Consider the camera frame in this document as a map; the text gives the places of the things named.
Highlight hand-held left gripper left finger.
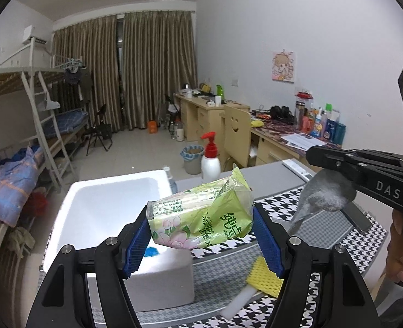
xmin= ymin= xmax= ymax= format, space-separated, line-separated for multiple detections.
xmin=25 ymin=207 xmax=154 ymax=328

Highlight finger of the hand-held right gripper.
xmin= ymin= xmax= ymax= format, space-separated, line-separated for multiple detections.
xmin=306 ymin=146 xmax=403 ymax=169
xmin=319 ymin=155 xmax=373 ymax=187

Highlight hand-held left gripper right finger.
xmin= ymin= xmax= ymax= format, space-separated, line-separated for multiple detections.
xmin=252 ymin=206 xmax=380 ymax=328

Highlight grey sock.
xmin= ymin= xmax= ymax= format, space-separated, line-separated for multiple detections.
xmin=287 ymin=169 xmax=357 ymax=235

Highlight yellow sponge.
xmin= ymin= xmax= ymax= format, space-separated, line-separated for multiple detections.
xmin=245 ymin=256 xmax=286 ymax=298

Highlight white foam box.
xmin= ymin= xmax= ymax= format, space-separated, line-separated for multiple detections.
xmin=42 ymin=168 xmax=196 ymax=328

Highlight white sponge block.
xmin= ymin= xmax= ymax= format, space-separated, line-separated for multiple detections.
xmin=222 ymin=287 xmax=258 ymax=319

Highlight green tissue pack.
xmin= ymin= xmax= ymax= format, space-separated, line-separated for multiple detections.
xmin=146 ymin=167 xmax=255 ymax=250

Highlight person's right hand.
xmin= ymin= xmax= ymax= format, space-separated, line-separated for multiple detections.
xmin=385 ymin=208 xmax=403 ymax=285

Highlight printed paper sheets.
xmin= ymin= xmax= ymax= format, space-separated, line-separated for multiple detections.
xmin=280 ymin=131 xmax=325 ymax=151

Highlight cluster of toiletry bottles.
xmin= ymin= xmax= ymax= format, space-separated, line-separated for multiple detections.
xmin=294 ymin=89 xmax=347 ymax=144

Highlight white remote control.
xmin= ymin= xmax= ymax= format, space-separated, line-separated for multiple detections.
xmin=282 ymin=159 xmax=315 ymax=182

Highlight wooden desk patterned cover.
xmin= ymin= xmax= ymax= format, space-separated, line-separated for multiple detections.
xmin=249 ymin=116 xmax=346 ymax=171

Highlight houndstooth table mat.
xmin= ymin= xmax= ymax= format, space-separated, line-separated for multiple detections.
xmin=133 ymin=178 xmax=397 ymax=328

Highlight blue spray bottle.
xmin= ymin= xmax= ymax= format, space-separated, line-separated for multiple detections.
xmin=162 ymin=166 xmax=178 ymax=194

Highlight wooden chair smiley cutout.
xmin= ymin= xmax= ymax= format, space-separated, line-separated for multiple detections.
xmin=220 ymin=104 xmax=252 ymax=171

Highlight white pump bottle red cap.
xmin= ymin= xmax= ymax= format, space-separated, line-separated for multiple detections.
xmin=200 ymin=131 xmax=222 ymax=181

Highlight round trash bin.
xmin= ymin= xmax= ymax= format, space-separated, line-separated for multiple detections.
xmin=181 ymin=145 xmax=205 ymax=175

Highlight red cloth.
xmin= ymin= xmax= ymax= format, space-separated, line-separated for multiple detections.
xmin=27 ymin=191 xmax=49 ymax=212

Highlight beige cloth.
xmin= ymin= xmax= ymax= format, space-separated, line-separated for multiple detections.
xmin=8 ymin=227 xmax=35 ymax=258

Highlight black folding chair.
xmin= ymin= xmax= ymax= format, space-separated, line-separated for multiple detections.
xmin=85 ymin=104 xmax=114 ymax=156

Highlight group of floor bottles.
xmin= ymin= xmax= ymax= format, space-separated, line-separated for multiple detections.
xmin=160 ymin=111 xmax=185 ymax=140

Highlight wooden desk with drawers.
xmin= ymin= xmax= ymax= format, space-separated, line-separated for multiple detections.
xmin=173 ymin=92 xmax=250 ymax=144

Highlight blue plaid quilt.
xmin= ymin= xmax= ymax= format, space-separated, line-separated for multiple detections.
xmin=0 ymin=145 xmax=41 ymax=228

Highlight bunk bed blue mattress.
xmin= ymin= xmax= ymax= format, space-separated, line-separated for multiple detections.
xmin=49 ymin=55 xmax=91 ymax=144

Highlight white bunk ladder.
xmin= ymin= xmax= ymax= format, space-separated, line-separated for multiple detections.
xmin=20 ymin=70 xmax=75 ymax=192

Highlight hanging dark clothes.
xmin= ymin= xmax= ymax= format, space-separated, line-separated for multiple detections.
xmin=63 ymin=66 xmax=93 ymax=101

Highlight brown curtain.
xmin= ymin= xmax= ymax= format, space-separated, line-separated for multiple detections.
xmin=53 ymin=15 xmax=123 ymax=132
xmin=122 ymin=11 xmax=198 ymax=130

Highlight metal bunk bed wooden slats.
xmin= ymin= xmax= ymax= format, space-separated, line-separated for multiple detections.
xmin=0 ymin=43 xmax=75 ymax=195

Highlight white air conditioner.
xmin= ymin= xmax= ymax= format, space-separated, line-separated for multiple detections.
xmin=22 ymin=25 xmax=48 ymax=45

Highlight cartoon wall poster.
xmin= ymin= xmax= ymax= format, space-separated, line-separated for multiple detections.
xmin=271 ymin=51 xmax=296 ymax=83

